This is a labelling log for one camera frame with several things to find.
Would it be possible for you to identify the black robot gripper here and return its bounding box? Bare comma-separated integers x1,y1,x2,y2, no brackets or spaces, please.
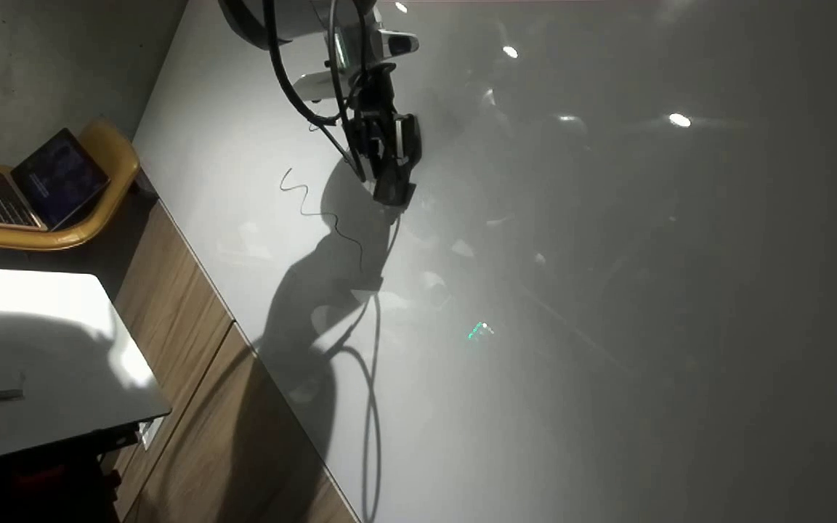
348,66,394,159

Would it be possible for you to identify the black whiteboard eraser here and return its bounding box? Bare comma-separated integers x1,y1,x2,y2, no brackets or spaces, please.
374,112,422,207

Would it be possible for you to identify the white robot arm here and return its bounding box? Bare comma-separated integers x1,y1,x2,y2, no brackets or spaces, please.
218,0,422,165

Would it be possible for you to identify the large white whiteboard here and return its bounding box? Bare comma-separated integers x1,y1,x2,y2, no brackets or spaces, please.
137,0,837,523

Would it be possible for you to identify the yellow wooden chair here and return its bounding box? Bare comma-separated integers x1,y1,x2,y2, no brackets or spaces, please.
0,123,138,252

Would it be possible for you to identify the open laptop computer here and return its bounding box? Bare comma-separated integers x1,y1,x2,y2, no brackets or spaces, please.
0,127,106,229

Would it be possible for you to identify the white side table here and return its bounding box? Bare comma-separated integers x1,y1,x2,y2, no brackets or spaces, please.
0,269,169,458

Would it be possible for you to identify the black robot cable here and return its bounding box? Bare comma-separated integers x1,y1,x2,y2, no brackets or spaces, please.
258,0,368,182

